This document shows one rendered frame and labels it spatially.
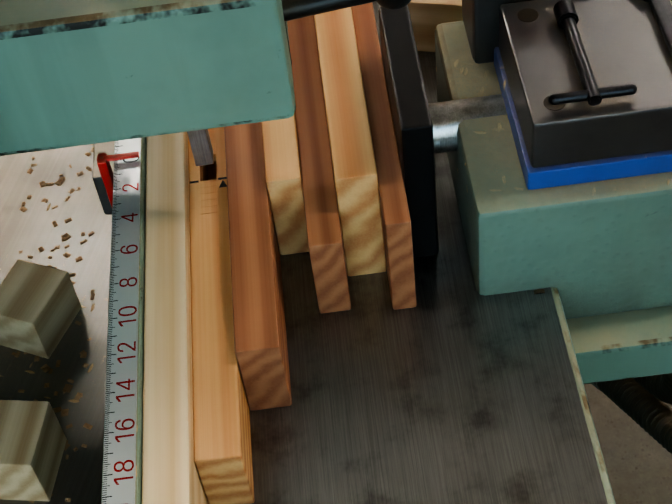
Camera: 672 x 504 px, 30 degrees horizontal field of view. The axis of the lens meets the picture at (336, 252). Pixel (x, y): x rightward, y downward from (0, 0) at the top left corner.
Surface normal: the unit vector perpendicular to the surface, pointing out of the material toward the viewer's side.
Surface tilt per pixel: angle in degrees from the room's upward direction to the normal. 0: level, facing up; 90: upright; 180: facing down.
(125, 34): 90
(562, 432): 0
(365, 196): 90
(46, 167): 0
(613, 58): 0
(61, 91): 90
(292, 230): 90
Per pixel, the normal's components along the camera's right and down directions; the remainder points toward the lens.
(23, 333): -0.36, 0.73
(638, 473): -0.09, -0.65
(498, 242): 0.09, 0.75
